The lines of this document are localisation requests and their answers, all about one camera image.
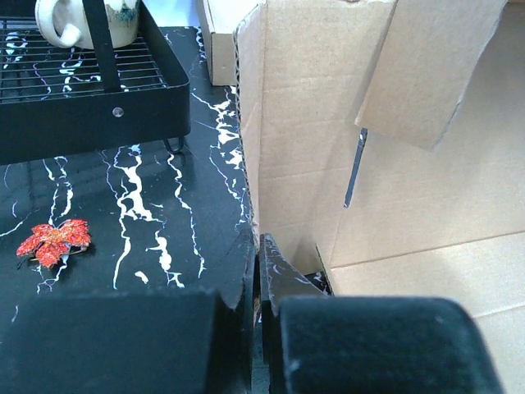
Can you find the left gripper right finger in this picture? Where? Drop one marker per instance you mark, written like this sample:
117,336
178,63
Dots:
318,343

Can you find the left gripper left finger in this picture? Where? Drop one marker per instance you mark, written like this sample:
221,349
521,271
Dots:
160,340

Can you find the cardboard box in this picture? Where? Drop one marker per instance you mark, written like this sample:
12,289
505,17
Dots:
218,21
385,139

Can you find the red maple leaf ornament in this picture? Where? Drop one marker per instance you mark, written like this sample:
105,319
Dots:
47,244

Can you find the cream ceramic mug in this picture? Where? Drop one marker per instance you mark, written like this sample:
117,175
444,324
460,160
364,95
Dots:
64,24

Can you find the black wire tray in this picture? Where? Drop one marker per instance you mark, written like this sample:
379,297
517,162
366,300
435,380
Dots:
62,101

